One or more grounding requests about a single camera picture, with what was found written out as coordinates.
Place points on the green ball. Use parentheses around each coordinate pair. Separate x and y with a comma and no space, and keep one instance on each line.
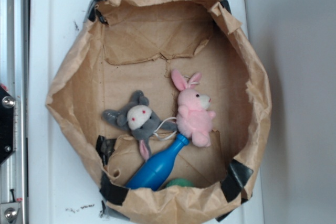
(182,182)

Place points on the pink plush rabbit toy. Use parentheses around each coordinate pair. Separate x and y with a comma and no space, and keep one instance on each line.
(193,118)

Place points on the grey plush donkey toy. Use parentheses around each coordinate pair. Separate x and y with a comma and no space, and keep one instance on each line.
(140,120)

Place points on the brown paper bag bin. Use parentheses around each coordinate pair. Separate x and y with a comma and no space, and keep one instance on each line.
(129,45)

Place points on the blue plastic bottle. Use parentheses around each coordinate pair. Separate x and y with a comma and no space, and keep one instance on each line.
(154,172)

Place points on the black bracket with bolt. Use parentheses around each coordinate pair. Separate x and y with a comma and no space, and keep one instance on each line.
(8,138)

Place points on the aluminium frame rail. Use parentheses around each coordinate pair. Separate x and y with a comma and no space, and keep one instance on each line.
(14,75)

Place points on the lower metal bracket bolt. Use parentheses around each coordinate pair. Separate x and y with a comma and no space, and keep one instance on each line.
(11,212)

